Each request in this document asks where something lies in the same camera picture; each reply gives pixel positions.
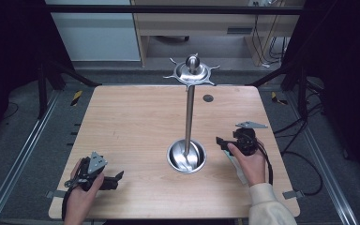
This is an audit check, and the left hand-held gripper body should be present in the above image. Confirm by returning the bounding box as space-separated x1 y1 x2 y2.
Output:
64 151 120 192

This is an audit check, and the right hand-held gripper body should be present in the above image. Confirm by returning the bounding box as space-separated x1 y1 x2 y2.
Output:
232 121 269 157

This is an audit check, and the pale utensil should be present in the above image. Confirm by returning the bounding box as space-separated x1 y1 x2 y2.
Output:
225 151 248 186

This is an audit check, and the person's right hand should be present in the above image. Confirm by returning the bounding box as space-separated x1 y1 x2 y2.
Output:
226 141 267 188

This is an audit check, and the person's left hand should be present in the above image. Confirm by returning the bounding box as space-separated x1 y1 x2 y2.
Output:
63 157 106 225

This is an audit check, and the steel utensil stand with hooks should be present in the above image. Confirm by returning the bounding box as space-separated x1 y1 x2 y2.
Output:
162 52 221 175

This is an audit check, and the grey table clamp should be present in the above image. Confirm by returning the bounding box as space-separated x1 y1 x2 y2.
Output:
282 189 306 201
45 189 68 200

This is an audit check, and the yellow black tape piece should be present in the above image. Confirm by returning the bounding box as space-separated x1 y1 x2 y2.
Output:
270 91 289 106
70 89 84 107

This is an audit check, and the black curtain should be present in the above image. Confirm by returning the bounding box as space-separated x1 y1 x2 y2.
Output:
282 0 360 191
0 0 73 148

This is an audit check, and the light wooden desk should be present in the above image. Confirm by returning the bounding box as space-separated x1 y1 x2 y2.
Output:
130 0 306 68

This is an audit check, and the white cabinet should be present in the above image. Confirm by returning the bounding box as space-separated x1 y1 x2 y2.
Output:
45 0 142 63

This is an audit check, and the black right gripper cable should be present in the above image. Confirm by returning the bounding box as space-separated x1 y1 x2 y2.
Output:
255 140 275 186

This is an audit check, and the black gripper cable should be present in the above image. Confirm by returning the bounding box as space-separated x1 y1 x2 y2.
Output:
61 184 76 221
255 140 275 186

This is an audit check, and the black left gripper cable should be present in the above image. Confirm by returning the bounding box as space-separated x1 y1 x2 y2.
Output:
61 184 76 221

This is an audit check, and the black floor cable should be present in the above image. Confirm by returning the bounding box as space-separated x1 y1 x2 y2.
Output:
273 102 326 197

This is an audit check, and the black metal stand frame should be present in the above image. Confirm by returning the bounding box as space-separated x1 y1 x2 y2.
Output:
248 60 310 121
37 59 102 120

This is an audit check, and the aluminium floor rail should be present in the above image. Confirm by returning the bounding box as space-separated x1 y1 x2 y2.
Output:
0 90 62 225
285 92 360 225

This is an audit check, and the bundle of hanging cables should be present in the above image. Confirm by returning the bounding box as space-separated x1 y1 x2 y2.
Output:
250 13 290 68

